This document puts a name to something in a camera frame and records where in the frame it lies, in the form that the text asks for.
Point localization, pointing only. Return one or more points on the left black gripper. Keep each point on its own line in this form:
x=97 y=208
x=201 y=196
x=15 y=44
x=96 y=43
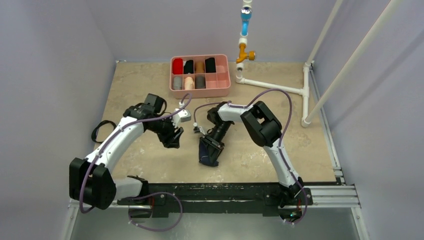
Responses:
x=167 y=139

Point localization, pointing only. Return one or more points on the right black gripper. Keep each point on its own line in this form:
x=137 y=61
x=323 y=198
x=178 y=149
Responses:
x=212 y=142

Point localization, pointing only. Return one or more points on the pink divided organizer tray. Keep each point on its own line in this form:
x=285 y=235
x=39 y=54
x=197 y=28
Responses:
x=217 y=84

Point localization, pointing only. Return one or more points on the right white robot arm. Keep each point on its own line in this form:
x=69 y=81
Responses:
x=265 y=130

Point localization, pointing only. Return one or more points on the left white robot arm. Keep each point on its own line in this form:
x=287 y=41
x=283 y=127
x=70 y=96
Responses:
x=90 y=179

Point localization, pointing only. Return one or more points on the peach rolled cloth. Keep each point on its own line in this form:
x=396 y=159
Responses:
x=188 y=83

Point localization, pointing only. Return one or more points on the dark grey rolled cloth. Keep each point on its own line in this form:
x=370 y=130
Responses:
x=200 y=82

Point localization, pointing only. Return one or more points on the black rolled cloth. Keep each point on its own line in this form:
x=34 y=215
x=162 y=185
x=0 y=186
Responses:
x=188 y=67
x=210 y=65

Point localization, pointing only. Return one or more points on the red rolled cloth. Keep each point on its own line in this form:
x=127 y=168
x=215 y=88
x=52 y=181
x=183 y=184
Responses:
x=177 y=66

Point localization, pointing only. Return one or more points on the brown rolled cloth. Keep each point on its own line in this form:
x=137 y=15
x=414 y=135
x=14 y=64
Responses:
x=199 y=67

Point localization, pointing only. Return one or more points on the orange pipe valve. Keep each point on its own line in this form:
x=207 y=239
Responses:
x=245 y=55

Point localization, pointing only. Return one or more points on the blue pipe valve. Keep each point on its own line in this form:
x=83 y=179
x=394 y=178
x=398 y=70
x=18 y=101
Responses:
x=245 y=14

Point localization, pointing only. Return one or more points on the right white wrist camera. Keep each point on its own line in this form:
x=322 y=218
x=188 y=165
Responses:
x=197 y=129

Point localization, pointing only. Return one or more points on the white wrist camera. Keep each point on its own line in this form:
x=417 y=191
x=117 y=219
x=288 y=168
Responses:
x=180 y=116
x=197 y=129

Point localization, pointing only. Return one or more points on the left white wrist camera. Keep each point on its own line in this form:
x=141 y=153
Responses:
x=180 y=116

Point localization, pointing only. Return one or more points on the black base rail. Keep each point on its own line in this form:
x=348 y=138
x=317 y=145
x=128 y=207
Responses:
x=266 y=198

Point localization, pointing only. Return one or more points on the white pvc pipe frame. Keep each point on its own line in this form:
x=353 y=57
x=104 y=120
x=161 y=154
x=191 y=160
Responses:
x=326 y=37

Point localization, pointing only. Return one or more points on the aluminium extrusion frame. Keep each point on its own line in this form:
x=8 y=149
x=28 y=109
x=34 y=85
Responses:
x=324 y=196

